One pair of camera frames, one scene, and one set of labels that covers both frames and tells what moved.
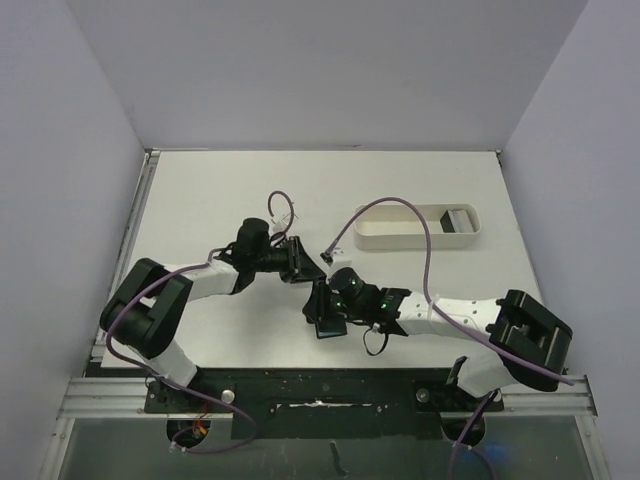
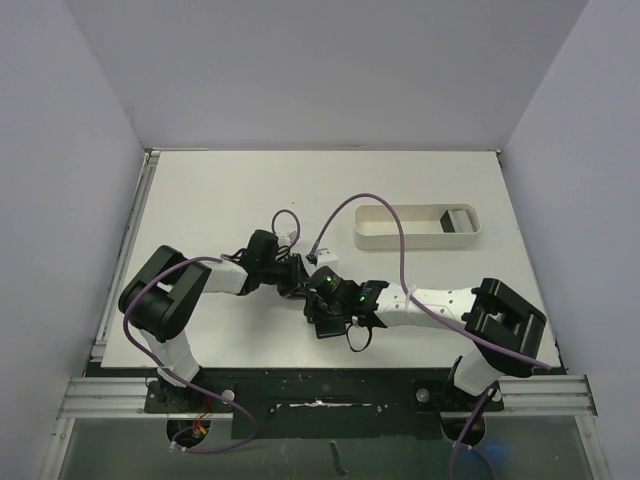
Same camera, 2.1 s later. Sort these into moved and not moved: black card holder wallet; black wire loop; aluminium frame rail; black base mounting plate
Moved: black wire loop
Not moved: aluminium frame rail; black card holder wallet; black base mounting plate
